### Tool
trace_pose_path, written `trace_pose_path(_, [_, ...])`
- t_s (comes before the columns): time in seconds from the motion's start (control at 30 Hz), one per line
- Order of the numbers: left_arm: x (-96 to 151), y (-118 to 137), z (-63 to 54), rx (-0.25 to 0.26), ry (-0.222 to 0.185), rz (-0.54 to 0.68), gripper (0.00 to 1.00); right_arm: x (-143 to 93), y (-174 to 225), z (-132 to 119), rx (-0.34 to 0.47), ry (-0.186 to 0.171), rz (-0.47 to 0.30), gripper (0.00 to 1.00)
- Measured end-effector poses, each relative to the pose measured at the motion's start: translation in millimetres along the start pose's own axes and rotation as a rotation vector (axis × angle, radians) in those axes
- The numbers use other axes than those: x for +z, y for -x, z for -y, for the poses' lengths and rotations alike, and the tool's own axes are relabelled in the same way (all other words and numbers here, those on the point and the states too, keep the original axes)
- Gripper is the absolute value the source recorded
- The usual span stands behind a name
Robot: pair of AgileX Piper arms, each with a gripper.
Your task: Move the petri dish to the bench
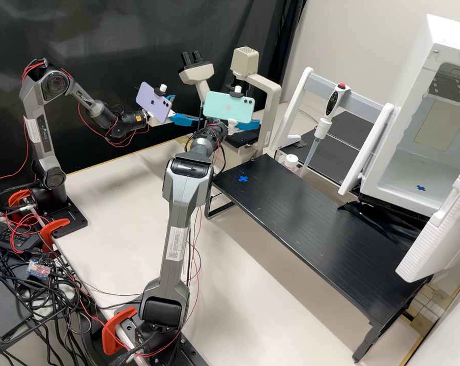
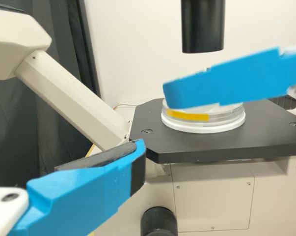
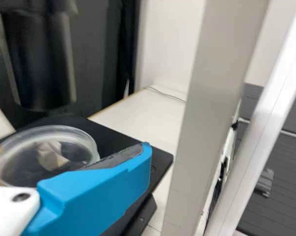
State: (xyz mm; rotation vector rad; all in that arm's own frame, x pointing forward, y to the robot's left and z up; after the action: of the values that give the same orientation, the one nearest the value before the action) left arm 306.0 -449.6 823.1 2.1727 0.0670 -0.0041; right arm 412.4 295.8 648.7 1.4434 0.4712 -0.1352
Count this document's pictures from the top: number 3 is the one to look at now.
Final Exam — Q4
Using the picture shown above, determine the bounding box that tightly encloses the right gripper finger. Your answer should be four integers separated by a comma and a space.
24, 141, 153, 236

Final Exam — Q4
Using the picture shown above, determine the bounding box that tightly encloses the petri dish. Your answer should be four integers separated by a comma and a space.
0, 124, 100, 188

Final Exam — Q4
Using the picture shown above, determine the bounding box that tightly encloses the small black bracket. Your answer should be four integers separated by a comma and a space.
256, 168, 275, 198

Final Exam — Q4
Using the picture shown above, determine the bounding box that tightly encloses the cream microscope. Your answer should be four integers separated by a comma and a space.
0, 0, 271, 236

